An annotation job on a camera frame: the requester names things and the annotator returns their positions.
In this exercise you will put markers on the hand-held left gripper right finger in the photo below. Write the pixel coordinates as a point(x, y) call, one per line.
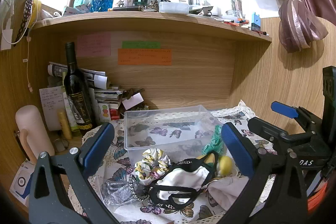
point(236, 150)

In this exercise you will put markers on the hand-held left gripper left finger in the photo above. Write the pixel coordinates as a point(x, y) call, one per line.
point(98, 146)

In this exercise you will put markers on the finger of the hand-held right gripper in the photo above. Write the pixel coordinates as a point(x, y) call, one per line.
point(265, 128)
point(284, 109)

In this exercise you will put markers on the green scrunchie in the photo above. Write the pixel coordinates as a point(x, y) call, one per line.
point(215, 141)

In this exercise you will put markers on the white cloth pouch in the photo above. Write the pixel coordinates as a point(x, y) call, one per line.
point(228, 191)

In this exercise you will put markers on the grey glitter scrunchie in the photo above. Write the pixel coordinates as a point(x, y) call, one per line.
point(116, 190)

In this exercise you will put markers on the white yellow floral scrunchie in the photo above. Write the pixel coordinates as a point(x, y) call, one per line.
point(153, 163)

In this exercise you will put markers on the clear plastic storage box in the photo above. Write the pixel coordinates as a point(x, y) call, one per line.
point(168, 132)

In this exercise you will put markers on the yellow egg-shaped sponge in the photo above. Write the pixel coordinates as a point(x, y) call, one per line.
point(225, 165)

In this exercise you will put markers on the butterfly printed lace cloth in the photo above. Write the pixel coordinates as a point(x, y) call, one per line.
point(123, 161)

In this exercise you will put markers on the yellow tube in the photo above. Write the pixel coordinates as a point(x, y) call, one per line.
point(65, 125)

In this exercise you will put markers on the pile of small boxes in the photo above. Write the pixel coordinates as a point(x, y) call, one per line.
point(110, 103)

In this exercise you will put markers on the dark wine bottle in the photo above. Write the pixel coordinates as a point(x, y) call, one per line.
point(76, 98)

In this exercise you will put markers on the white paper tag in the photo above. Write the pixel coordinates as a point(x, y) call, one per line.
point(133, 102)

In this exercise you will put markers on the white handwritten paper note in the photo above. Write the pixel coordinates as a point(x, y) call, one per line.
point(51, 106)

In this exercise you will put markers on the rolled magazine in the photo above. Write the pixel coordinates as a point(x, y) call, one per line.
point(90, 75)

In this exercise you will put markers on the blue white booklet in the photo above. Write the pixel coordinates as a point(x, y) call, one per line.
point(22, 182)

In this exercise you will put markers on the blue black small device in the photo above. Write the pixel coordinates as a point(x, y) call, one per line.
point(256, 22)

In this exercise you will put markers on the orange sticky note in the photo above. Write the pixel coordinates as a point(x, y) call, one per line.
point(144, 56)

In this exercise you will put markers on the pink sticky note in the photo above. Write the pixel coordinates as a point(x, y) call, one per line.
point(94, 44)

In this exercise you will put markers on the green sticky note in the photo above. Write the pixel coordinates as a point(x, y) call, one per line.
point(141, 44)

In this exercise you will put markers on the glass jar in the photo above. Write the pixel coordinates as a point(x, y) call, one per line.
point(236, 5)

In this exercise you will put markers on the wooden shelf board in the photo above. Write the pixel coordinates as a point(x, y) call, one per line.
point(147, 20)

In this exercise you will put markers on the flat printed card box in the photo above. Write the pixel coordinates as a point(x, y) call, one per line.
point(76, 10)

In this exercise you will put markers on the dark cylindrical pen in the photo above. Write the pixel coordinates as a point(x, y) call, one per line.
point(126, 8)

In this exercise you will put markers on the yellow headband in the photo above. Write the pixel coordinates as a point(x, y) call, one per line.
point(36, 10)

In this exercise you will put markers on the clear lidded food box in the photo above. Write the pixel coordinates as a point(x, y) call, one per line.
point(173, 7)

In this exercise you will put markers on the brown patterned headband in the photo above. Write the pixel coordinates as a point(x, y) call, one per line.
point(25, 12)

